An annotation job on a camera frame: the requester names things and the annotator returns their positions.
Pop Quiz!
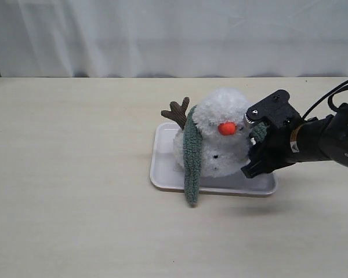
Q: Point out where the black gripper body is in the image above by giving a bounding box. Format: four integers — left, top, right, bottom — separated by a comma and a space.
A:
249, 108, 318, 168

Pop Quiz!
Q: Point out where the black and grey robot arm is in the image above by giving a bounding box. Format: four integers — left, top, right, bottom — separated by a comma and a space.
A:
241, 85, 348, 178

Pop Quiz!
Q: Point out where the white backdrop curtain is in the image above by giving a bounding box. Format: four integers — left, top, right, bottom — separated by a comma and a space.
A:
0, 1, 348, 78

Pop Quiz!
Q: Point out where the green fleece scarf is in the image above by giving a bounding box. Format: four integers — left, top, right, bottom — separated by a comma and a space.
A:
182, 104, 256, 207

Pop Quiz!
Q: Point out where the white plush snowman toy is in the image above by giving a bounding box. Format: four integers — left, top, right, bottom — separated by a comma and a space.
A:
160, 87, 251, 177

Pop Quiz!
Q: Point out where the white rectangular plastic tray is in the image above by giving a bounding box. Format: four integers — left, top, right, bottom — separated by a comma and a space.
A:
150, 122, 278, 197

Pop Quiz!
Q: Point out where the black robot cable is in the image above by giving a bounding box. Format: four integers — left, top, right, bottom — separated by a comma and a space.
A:
303, 74, 348, 121

